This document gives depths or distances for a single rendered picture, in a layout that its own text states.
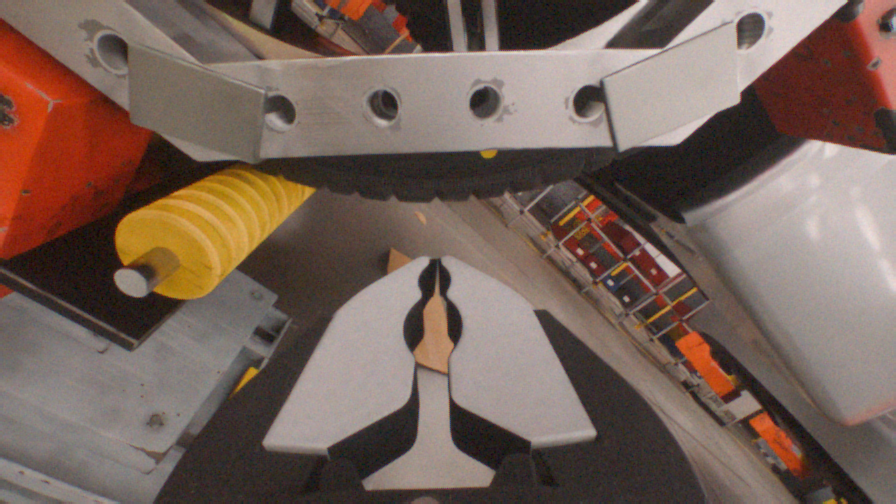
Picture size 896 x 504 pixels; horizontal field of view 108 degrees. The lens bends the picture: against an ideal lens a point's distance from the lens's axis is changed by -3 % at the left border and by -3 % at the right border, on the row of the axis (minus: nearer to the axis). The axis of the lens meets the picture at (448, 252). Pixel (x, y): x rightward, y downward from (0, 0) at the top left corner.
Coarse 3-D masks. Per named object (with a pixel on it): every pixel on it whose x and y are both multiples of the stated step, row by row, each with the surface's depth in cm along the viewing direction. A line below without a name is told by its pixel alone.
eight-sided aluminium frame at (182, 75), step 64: (0, 0) 13; (64, 0) 13; (128, 0) 13; (704, 0) 14; (768, 0) 13; (832, 0) 13; (64, 64) 14; (128, 64) 14; (192, 64) 14; (256, 64) 14; (320, 64) 14; (384, 64) 14; (448, 64) 14; (512, 64) 14; (576, 64) 14; (640, 64) 14; (704, 64) 14; (768, 64) 14; (192, 128) 15; (256, 128) 15; (320, 128) 15; (384, 128) 15; (448, 128) 15; (512, 128) 15; (576, 128) 15; (640, 128) 15
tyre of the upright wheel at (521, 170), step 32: (480, 96) 23; (288, 160) 24; (320, 160) 24; (352, 160) 24; (384, 160) 24; (416, 160) 24; (448, 160) 24; (480, 160) 24; (512, 160) 24; (544, 160) 24; (576, 160) 24; (608, 160) 25; (352, 192) 26; (384, 192) 25; (416, 192) 25; (448, 192) 25; (480, 192) 25
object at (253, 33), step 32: (192, 0) 20; (224, 0) 23; (256, 0) 21; (288, 0) 22; (448, 0) 21; (608, 0) 28; (640, 0) 20; (256, 32) 21; (288, 32) 27; (448, 32) 22; (480, 32) 23; (576, 32) 23; (608, 32) 21
